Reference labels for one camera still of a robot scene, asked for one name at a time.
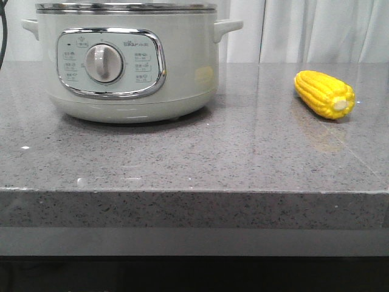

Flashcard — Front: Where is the pale green electric cooking pot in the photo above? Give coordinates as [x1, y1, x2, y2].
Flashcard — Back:
[21, 12, 243, 123]

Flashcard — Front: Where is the yellow corn cob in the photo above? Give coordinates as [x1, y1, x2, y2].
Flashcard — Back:
[294, 71, 355, 120]

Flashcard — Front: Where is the black cable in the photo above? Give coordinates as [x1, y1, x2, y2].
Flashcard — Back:
[0, 0, 9, 69]

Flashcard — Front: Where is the white curtain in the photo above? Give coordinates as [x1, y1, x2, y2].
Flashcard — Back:
[0, 0, 389, 64]

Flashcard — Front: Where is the glass pot lid with knob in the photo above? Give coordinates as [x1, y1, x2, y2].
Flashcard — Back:
[35, 2, 217, 15]

